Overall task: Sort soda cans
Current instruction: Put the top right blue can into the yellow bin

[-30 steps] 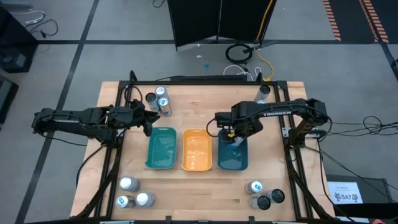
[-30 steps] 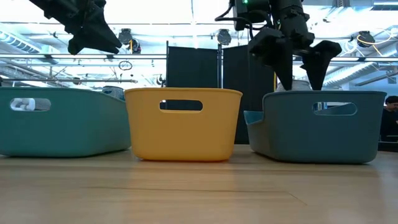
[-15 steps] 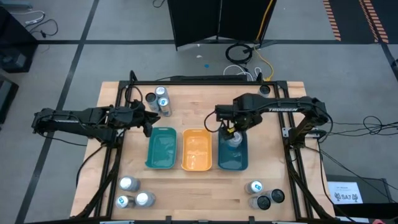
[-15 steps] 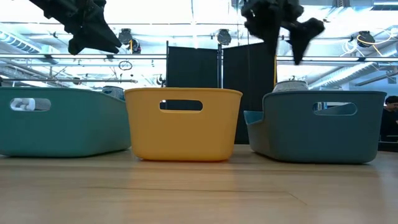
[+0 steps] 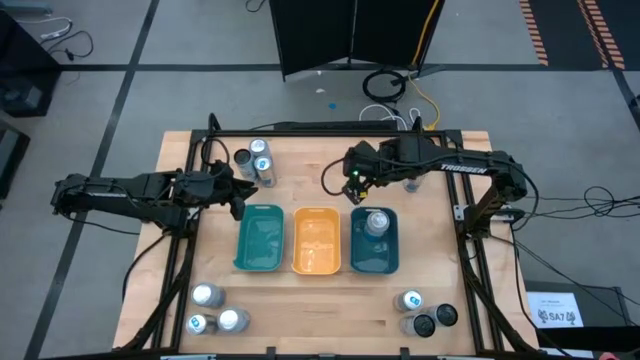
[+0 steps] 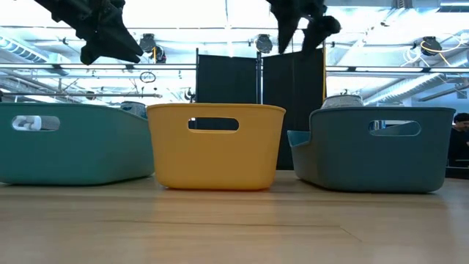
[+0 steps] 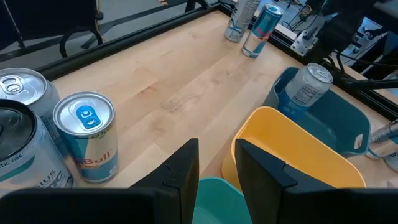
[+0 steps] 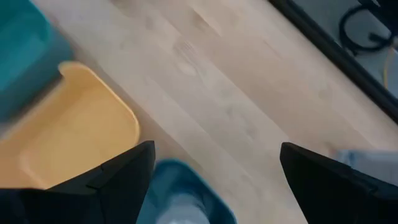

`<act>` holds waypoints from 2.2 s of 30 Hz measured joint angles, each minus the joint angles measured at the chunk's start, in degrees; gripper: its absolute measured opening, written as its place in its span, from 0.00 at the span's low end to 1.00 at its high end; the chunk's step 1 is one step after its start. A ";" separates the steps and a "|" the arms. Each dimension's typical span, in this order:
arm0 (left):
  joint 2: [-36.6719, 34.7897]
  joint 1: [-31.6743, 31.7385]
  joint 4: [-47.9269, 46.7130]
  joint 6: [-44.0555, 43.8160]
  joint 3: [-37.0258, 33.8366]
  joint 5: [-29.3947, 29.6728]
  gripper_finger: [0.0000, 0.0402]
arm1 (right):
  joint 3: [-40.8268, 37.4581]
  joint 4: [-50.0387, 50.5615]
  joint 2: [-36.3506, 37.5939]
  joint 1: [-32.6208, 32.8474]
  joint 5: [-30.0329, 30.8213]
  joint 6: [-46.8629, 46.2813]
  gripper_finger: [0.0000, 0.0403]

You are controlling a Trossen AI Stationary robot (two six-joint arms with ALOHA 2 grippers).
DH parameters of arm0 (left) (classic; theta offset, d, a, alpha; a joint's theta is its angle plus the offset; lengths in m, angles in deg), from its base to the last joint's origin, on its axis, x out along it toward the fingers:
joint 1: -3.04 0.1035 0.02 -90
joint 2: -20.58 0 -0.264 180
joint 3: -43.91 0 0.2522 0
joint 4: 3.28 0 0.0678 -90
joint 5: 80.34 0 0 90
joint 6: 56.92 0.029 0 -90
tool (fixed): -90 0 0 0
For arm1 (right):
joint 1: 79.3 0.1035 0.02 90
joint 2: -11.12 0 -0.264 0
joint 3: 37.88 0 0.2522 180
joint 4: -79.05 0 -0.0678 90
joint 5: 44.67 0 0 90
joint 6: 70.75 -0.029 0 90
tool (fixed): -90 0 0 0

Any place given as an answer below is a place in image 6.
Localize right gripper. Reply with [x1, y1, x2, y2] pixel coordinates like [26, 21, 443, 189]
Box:
[265, 0, 342, 56]

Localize green plastic bin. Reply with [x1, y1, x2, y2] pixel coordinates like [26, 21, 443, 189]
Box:
[0, 101, 155, 186]

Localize yellow plastic bin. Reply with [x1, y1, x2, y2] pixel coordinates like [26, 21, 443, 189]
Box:
[146, 103, 287, 191]

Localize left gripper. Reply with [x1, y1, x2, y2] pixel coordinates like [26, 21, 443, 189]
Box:
[34, 0, 144, 66]

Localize silver-top Spindrift can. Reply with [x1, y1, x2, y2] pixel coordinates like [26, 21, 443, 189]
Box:
[320, 94, 364, 110]

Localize grey overhead beam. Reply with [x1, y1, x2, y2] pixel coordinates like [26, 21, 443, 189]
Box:
[0, 62, 469, 73]

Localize cable reel with yellow cord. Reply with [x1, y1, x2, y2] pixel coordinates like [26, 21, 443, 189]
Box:
[420, 35, 443, 56]

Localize white ceiling duct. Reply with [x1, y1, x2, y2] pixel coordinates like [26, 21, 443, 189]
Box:
[361, 72, 469, 107]

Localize blue-grey plastic bin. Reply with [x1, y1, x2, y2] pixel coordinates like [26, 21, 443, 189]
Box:
[287, 106, 457, 194]

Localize black folding screen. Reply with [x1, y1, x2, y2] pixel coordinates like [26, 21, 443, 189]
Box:
[195, 47, 327, 172]

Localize ribbed ventilation duct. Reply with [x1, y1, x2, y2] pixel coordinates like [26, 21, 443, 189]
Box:
[0, 34, 51, 64]

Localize person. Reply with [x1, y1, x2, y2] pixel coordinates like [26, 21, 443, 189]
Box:
[446, 112, 469, 169]

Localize grey horizontal pipe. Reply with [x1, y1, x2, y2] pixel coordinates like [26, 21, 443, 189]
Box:
[0, 91, 163, 99]

